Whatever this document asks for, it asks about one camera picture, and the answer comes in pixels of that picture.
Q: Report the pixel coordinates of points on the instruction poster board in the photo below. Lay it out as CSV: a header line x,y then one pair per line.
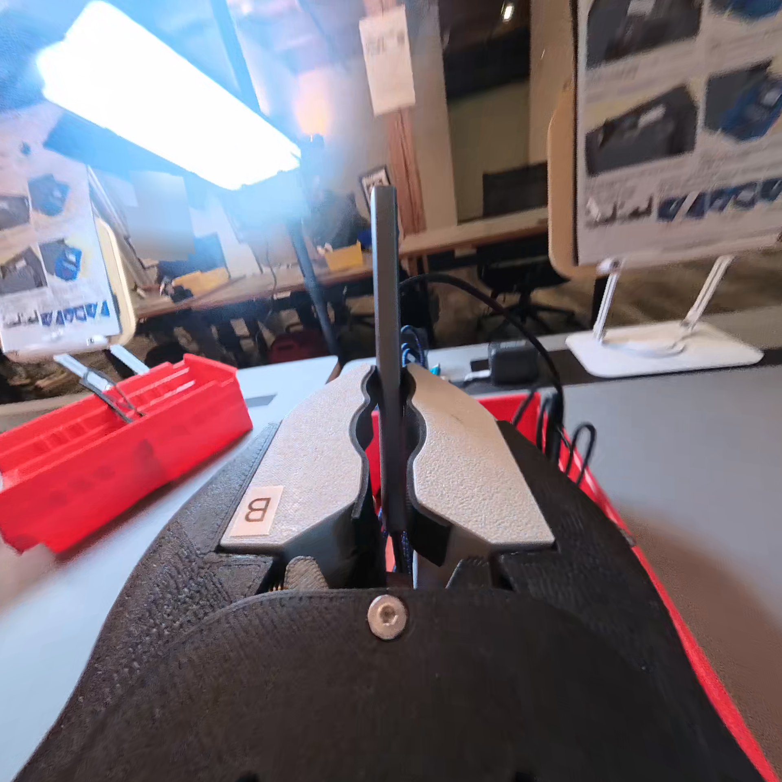
x,y
55,244
672,122

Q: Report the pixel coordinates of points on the wooden desk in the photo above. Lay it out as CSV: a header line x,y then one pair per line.
x,y
244,287
476,227

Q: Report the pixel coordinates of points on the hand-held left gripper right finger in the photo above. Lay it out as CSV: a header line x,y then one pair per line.
x,y
476,476

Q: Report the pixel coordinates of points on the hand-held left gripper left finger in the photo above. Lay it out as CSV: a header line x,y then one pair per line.
x,y
293,464

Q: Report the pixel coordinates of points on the black light stand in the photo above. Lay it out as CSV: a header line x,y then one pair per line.
x,y
311,287

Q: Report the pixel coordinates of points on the white paper sign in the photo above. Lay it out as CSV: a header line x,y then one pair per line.
x,y
388,61

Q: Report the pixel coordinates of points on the black power adapter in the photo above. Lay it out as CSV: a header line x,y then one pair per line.
x,y
513,361

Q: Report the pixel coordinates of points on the grey usb hub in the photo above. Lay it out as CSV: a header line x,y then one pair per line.
x,y
388,275

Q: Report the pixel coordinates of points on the wooden post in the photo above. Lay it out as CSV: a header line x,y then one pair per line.
x,y
406,171

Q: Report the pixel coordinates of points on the yellow plastic bin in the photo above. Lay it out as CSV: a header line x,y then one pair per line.
x,y
343,256
201,281

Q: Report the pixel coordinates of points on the black office chair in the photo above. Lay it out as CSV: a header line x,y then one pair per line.
x,y
519,275

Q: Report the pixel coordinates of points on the white led panel light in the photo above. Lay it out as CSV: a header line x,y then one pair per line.
x,y
165,98

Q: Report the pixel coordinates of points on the black white marker tag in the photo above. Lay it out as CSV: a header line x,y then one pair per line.
x,y
374,186

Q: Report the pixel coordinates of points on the red plastic bin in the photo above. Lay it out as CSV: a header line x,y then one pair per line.
x,y
507,409
122,464

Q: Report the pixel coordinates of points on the black monitor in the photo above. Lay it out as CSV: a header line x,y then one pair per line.
x,y
516,189

